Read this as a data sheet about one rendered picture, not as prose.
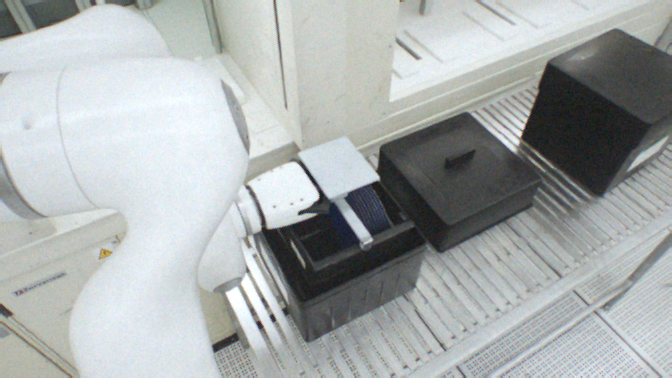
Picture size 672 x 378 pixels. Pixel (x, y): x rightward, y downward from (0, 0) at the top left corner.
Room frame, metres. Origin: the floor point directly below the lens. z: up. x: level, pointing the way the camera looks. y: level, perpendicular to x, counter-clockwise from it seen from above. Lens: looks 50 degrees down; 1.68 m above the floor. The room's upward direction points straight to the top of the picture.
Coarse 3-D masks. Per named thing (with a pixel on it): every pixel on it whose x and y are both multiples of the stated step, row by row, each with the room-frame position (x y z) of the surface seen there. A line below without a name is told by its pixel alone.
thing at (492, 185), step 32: (448, 128) 0.91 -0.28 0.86; (480, 128) 0.91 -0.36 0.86; (384, 160) 0.82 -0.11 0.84; (416, 160) 0.80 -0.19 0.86; (448, 160) 0.77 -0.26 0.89; (480, 160) 0.80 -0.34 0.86; (512, 160) 0.80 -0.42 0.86; (416, 192) 0.70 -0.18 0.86; (448, 192) 0.69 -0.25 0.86; (480, 192) 0.70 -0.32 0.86; (512, 192) 0.70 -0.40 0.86; (416, 224) 0.68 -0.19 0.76; (448, 224) 0.61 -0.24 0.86; (480, 224) 0.65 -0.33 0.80
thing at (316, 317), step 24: (384, 192) 0.64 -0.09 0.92; (264, 240) 0.52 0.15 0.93; (312, 240) 0.61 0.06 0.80; (408, 240) 0.55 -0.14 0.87; (264, 264) 0.56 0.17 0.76; (384, 264) 0.46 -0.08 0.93; (408, 264) 0.49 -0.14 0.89; (288, 288) 0.42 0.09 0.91; (336, 288) 0.41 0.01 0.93; (360, 288) 0.44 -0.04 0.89; (384, 288) 0.46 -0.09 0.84; (408, 288) 0.49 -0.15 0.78; (312, 312) 0.39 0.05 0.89; (336, 312) 0.41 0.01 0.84; (360, 312) 0.44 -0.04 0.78; (312, 336) 0.38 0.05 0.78
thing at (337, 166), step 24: (336, 144) 0.62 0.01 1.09; (312, 168) 0.56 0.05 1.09; (336, 168) 0.56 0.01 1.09; (360, 168) 0.56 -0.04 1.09; (336, 192) 0.50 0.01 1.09; (312, 216) 0.64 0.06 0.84; (288, 240) 0.52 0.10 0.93; (360, 240) 0.46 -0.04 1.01; (384, 240) 0.48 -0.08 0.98; (288, 264) 0.53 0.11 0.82; (312, 264) 0.42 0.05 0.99; (336, 264) 0.45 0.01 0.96; (360, 264) 0.47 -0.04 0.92; (312, 288) 0.43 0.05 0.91
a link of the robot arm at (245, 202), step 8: (240, 192) 0.49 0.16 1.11; (248, 192) 0.50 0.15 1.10; (240, 200) 0.47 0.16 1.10; (248, 200) 0.47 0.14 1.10; (240, 208) 0.46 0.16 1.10; (248, 208) 0.46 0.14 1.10; (256, 208) 0.47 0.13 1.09; (248, 216) 0.45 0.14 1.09; (256, 216) 0.46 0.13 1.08; (248, 224) 0.45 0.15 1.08; (256, 224) 0.45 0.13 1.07; (248, 232) 0.44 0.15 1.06
